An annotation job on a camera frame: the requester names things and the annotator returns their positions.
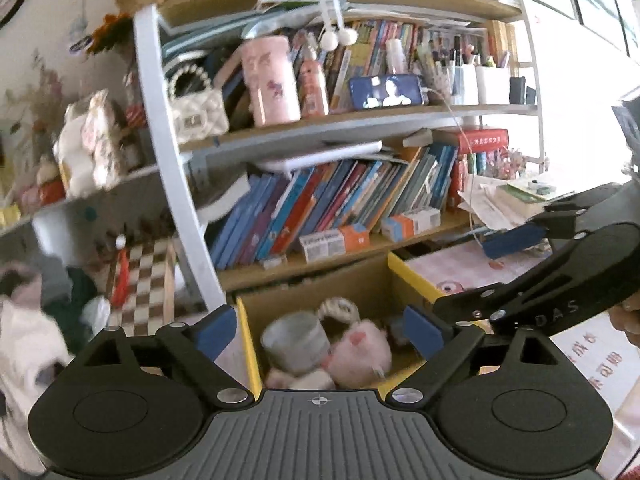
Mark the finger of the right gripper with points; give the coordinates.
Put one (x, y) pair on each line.
(557, 221)
(599, 249)

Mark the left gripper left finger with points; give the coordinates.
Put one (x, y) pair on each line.
(174, 366)

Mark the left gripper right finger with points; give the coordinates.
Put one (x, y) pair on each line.
(456, 352)

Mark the clear packing tape roll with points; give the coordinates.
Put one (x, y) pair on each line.
(296, 343)

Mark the wooden chessboard box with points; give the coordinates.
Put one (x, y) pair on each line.
(141, 287)

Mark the stack of papers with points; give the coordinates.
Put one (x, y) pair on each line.
(505, 204)

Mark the pink plush toy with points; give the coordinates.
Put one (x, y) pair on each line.
(359, 356)

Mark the yellow cardboard box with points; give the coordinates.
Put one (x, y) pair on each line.
(380, 287)

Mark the white orange medicine box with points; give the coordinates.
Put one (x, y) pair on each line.
(411, 223)

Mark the pile of clothes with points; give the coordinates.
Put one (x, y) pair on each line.
(49, 312)

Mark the row of books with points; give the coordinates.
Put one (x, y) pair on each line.
(278, 210)

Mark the phone showing video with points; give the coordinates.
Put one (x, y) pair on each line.
(372, 92)

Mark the white cat figurine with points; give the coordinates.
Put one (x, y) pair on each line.
(87, 149)

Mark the white quilted handbag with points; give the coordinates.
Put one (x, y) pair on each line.
(197, 107)

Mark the white shelf unit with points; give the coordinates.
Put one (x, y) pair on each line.
(50, 233)

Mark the pink cylinder cup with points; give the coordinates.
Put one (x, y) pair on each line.
(269, 77)

